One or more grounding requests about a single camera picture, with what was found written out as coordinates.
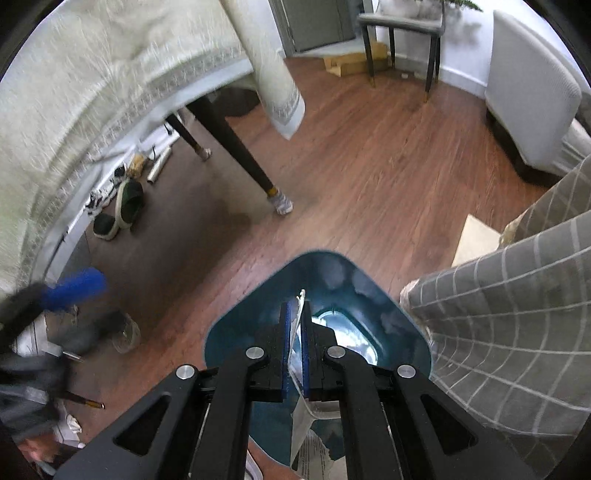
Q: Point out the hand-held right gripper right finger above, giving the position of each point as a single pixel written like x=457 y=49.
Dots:
x=304 y=355

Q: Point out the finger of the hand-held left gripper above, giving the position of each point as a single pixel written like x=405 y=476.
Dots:
x=76 y=286
x=87 y=330

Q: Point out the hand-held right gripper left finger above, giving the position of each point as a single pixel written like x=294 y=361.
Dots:
x=287 y=346

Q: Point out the blue trash bin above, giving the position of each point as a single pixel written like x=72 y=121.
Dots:
x=332 y=277

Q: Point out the printed white paper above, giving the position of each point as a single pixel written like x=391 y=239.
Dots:
x=314 y=452

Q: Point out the glass jar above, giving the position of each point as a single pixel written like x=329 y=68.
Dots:
x=127 y=337

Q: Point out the dark furniture leg gold tip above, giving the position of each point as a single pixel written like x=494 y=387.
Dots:
x=85 y=401

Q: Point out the crumpled white tissue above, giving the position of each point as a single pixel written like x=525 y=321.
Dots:
x=69 y=427

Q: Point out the green beige slipper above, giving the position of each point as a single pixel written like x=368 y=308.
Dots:
x=129 y=203
x=105 y=226

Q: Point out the silver foil roll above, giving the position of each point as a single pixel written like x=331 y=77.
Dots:
x=159 y=166

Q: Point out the dark table leg with sock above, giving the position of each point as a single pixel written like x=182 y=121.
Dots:
x=240 y=147
x=184 y=134

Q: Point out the table with white tablecloth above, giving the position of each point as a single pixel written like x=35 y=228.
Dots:
x=92 y=92

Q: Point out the grey checked tablecloth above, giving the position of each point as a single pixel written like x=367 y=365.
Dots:
x=508 y=323

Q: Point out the beige cardboard sheet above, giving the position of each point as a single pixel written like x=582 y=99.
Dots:
x=475 y=240

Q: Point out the flat cardboard box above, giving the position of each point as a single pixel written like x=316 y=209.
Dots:
x=351 y=62

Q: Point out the grey green door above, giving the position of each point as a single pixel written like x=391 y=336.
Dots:
x=314 y=23

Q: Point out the grey dining chair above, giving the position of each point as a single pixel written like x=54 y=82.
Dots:
x=401 y=23

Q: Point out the grey armchair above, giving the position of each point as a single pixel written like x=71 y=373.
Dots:
x=531 y=92

